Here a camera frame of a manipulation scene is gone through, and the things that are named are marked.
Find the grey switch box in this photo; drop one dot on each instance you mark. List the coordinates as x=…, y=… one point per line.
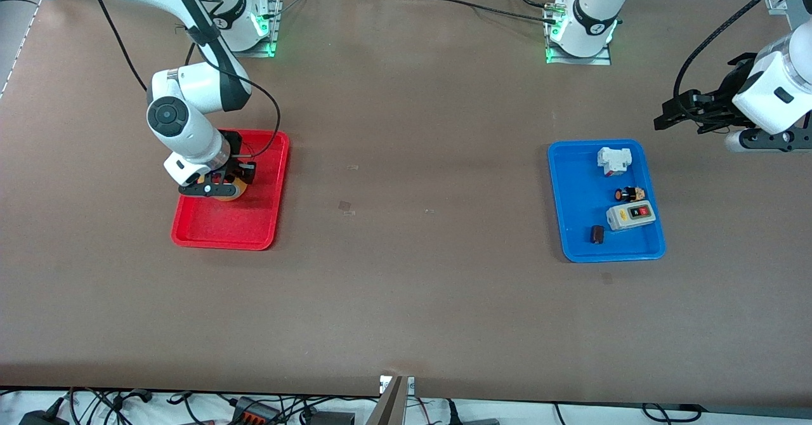
x=629, y=217

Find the small dark ferrite block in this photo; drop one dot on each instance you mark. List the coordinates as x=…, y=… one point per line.
x=597, y=235

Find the metal corner bracket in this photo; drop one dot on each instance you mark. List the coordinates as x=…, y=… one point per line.
x=776, y=1

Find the white electrical connector block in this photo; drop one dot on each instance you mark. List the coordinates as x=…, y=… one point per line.
x=614, y=160

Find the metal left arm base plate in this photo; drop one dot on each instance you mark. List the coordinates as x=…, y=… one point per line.
x=601, y=60

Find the aluminium camera post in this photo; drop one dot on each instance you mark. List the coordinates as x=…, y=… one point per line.
x=390, y=403

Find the black orange push button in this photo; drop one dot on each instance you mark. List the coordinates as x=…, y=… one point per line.
x=627, y=194

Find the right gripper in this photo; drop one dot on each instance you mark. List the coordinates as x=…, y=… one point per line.
x=233, y=148

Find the yellow clear tape roll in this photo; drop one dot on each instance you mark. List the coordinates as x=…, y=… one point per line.
x=229, y=193

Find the black right camera bracket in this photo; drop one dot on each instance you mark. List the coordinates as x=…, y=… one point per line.
x=209, y=189

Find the red plastic tray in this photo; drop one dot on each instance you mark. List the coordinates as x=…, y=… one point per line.
x=254, y=222

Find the black left camera bracket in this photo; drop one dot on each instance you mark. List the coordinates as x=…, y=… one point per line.
x=780, y=139

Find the black camera bracket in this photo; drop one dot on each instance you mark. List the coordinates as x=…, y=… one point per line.
x=780, y=139
x=209, y=189

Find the orange black power adapter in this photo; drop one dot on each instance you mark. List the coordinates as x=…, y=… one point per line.
x=254, y=411

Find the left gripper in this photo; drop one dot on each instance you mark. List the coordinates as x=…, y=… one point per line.
x=729, y=92

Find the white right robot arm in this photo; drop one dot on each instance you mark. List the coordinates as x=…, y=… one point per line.
x=190, y=95

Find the small brown tape scrap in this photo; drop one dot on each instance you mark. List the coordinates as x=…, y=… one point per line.
x=346, y=206

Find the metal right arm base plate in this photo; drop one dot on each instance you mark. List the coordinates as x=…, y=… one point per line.
x=274, y=32

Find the blue plastic tray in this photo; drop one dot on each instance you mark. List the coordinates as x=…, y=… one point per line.
x=580, y=241

